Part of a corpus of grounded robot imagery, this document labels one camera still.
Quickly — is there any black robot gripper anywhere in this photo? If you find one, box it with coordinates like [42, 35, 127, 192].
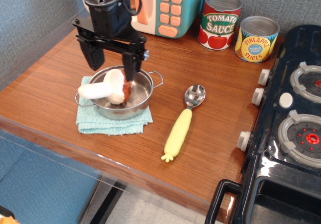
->
[73, 0, 149, 81]

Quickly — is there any plush white brown mushroom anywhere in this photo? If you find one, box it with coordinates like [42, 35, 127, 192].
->
[78, 68, 131, 104]

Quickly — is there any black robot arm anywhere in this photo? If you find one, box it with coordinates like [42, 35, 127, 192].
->
[73, 0, 149, 81]

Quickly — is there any light teal folded cloth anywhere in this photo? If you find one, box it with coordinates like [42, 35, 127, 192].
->
[75, 76, 153, 136]

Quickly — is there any orange object at corner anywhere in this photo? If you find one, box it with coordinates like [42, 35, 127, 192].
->
[0, 206, 20, 224]

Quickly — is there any stainless steel pot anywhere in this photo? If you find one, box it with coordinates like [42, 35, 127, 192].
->
[75, 66, 164, 120]

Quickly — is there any toy teal microwave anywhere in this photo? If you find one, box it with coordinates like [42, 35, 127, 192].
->
[83, 0, 203, 39]

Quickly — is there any tomato sauce can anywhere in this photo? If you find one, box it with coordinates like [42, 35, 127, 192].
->
[198, 0, 242, 50]

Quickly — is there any pineapple slices can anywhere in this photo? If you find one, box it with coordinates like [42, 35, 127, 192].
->
[235, 16, 280, 63]

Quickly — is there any black toy stove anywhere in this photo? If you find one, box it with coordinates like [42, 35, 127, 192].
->
[206, 25, 320, 223]

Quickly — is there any spoon with yellow handle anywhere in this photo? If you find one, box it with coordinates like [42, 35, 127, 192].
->
[161, 84, 206, 163]

